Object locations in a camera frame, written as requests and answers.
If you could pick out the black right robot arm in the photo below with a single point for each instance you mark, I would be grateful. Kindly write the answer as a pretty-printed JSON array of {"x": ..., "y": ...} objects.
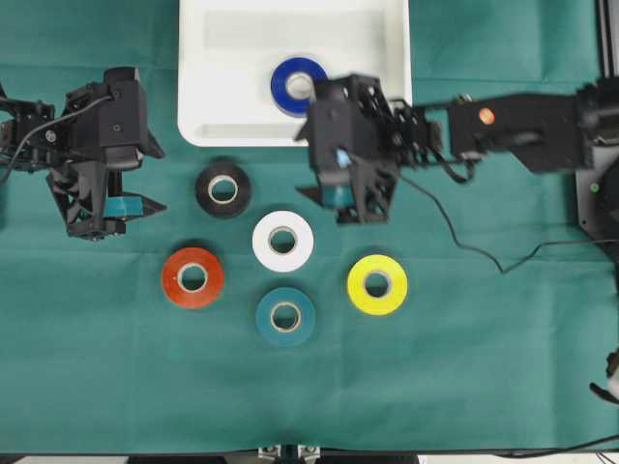
[{"x": 547, "y": 133}]

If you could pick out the green table cloth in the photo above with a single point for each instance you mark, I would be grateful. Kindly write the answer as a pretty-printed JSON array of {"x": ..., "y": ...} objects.
[{"x": 508, "y": 319}]

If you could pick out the white plastic tray case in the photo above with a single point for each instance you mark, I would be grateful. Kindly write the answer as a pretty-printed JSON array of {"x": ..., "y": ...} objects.
[{"x": 246, "y": 68}]

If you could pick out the white black object right edge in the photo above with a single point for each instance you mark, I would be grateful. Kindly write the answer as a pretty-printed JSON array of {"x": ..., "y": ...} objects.
[{"x": 610, "y": 392}]

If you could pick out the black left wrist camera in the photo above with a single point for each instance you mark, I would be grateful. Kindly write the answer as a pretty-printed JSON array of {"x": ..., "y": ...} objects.
[{"x": 122, "y": 120}]

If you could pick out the yellow tape roll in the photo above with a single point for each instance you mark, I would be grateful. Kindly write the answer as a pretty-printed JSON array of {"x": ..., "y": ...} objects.
[{"x": 377, "y": 285}]

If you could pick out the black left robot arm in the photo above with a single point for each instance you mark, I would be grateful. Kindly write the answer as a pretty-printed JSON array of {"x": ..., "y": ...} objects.
[{"x": 23, "y": 146}]

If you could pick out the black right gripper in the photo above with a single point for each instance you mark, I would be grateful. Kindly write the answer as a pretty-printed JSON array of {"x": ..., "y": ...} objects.
[{"x": 387, "y": 135}]

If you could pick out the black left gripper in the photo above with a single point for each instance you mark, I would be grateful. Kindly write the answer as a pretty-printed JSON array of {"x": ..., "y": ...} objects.
[{"x": 88, "y": 194}]

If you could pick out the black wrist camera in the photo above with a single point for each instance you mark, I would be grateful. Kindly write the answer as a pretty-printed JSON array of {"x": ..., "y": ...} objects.
[
  {"x": 344, "y": 127},
  {"x": 122, "y": 120}
]

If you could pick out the aluminium frame rail right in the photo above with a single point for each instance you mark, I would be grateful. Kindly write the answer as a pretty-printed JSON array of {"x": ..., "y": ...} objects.
[{"x": 607, "y": 11}]

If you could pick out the white tape roll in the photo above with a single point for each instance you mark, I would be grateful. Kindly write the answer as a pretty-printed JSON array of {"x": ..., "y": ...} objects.
[{"x": 282, "y": 241}]

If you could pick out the red tape roll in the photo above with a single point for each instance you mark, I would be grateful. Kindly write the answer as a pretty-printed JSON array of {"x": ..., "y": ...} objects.
[{"x": 192, "y": 277}]

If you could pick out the black tape roll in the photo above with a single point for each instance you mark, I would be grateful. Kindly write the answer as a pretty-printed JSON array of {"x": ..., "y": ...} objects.
[{"x": 223, "y": 190}]

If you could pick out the blue tape roll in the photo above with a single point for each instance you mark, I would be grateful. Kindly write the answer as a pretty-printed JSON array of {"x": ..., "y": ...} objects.
[{"x": 283, "y": 99}]

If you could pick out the green tape roll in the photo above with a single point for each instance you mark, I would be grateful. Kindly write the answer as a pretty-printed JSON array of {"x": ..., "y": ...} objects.
[{"x": 285, "y": 317}]

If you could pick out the metal bracket bottom edge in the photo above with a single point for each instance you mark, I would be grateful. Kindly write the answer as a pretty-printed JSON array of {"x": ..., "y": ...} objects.
[{"x": 290, "y": 454}]

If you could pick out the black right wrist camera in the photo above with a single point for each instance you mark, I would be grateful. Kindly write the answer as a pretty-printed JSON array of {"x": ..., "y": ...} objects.
[{"x": 344, "y": 127}]

